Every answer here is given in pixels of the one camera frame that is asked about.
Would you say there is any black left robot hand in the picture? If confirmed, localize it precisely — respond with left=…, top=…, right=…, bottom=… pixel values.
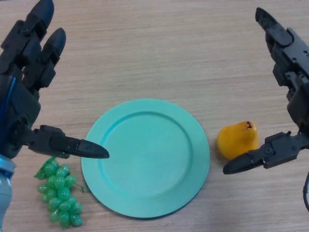
left=0, top=0, right=110, bottom=160

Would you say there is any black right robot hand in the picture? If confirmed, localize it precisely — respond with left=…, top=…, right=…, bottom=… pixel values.
left=222, top=7, right=309, bottom=175

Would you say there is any yellow pear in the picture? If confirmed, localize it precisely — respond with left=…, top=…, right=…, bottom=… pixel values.
left=216, top=120, right=260, bottom=160

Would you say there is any green round plate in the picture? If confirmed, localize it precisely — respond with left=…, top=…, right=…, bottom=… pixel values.
left=81, top=98, right=211, bottom=220

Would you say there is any green grape bunch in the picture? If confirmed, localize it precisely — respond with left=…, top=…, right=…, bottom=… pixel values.
left=34, top=156, right=86, bottom=229

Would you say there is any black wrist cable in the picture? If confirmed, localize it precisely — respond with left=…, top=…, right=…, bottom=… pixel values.
left=302, top=169, right=309, bottom=212

